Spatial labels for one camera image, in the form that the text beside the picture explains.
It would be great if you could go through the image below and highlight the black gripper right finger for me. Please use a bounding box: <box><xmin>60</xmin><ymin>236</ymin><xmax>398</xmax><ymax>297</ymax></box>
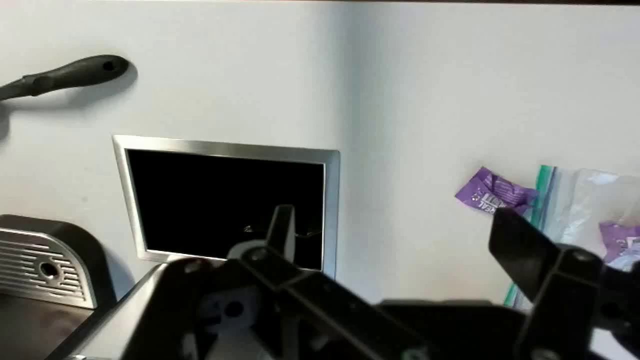
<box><xmin>488</xmin><ymin>206</ymin><xmax>606</xmax><ymax>360</ymax></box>

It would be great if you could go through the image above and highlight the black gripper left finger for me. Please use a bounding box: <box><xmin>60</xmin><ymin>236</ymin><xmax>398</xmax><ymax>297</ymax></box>
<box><xmin>229</xmin><ymin>202</ymin><xmax>433</xmax><ymax>360</ymax></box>

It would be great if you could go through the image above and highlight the small purple snack packet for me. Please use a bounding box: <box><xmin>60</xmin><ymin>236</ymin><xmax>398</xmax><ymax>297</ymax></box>
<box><xmin>454</xmin><ymin>167</ymin><xmax>538</xmax><ymax>217</ymax></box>

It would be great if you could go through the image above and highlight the purple packet inside zip bag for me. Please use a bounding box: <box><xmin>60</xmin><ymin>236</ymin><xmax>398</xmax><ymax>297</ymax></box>
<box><xmin>598</xmin><ymin>221</ymin><xmax>640</xmax><ymax>267</ymax></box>

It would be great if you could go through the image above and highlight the clear zip bag teal strip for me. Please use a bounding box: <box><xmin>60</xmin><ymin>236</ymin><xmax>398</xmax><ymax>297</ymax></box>
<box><xmin>503</xmin><ymin>162</ymin><xmax>640</xmax><ymax>316</ymax></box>

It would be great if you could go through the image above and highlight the black utensil handle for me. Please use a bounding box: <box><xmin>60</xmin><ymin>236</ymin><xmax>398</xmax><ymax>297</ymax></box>
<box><xmin>0</xmin><ymin>55</ymin><xmax>133</xmax><ymax>104</ymax></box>

